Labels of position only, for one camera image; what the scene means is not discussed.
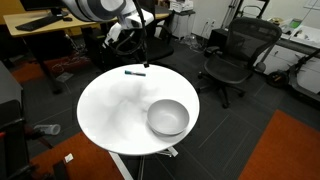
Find teal capped marker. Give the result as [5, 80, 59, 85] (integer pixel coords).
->
[124, 69, 147, 78]

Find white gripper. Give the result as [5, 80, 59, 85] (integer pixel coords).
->
[122, 8, 156, 69]

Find white floor cables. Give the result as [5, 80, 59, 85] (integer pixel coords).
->
[49, 53, 92, 76]

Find white paper scrap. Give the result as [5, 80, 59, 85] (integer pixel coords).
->
[63, 152, 75, 164]

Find small white cabinet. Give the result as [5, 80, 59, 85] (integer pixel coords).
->
[170, 10, 197, 40]

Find white printer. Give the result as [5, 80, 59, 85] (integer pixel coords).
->
[168, 0, 195, 14]

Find white table base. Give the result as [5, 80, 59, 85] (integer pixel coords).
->
[108, 145, 180, 180]

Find metal stand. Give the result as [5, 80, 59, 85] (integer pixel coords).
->
[220, 0, 246, 30]

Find white counter cabinet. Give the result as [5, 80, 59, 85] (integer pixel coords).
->
[254, 24, 320, 95]

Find grey round bowl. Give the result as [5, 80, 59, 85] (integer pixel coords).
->
[146, 98, 191, 137]

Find green box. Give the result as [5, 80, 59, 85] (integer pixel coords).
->
[288, 18, 303, 30]

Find light wooden desk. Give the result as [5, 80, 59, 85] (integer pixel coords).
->
[3, 6, 114, 95]

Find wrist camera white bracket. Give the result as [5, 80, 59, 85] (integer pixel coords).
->
[104, 21, 124, 48]

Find black vertical post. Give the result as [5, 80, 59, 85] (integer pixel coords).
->
[52, 160, 72, 180]

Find grey floor plate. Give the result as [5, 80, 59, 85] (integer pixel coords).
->
[55, 71, 75, 84]

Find black electric scooter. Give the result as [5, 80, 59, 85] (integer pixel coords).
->
[265, 49, 320, 104]

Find black computer keyboard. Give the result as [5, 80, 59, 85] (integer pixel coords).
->
[14, 15, 64, 33]

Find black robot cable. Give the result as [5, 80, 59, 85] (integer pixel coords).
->
[108, 0, 149, 57]

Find black computer tower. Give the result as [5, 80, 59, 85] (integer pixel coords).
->
[81, 26, 113, 69]

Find black computer monitor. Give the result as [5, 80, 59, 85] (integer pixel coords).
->
[19, 0, 73, 18]

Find black equipment box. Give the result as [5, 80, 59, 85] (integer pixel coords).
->
[210, 27, 232, 52]

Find black clamp orange handle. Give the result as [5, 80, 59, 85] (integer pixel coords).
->
[0, 116, 54, 150]
[6, 163, 36, 180]

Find clear plastic cup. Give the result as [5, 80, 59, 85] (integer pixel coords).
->
[33, 123, 62, 136]

